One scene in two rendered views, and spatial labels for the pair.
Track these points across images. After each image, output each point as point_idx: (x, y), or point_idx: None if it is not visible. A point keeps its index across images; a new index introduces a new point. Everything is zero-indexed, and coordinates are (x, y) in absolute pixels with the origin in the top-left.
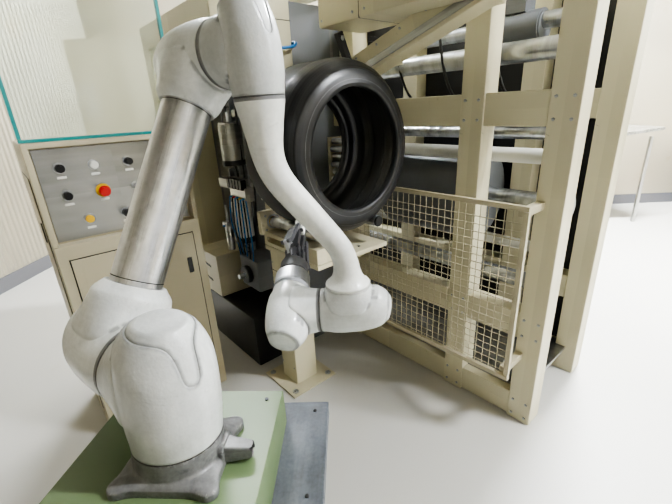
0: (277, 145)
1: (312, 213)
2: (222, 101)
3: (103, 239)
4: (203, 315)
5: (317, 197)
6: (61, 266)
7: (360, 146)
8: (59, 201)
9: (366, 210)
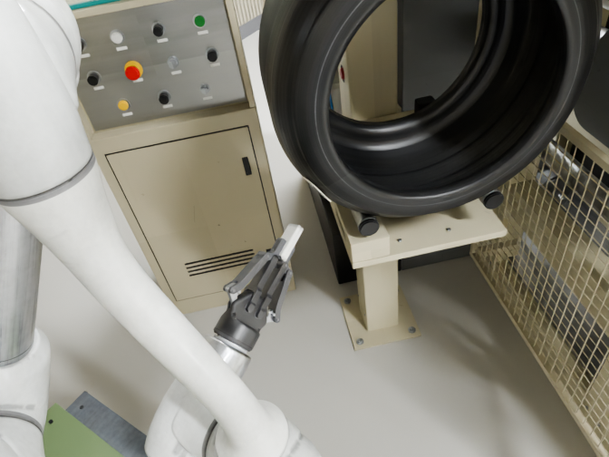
0: (83, 257)
1: (163, 359)
2: None
3: (137, 132)
4: (265, 223)
5: (343, 181)
6: (98, 160)
7: (518, 30)
8: (87, 84)
9: (456, 195)
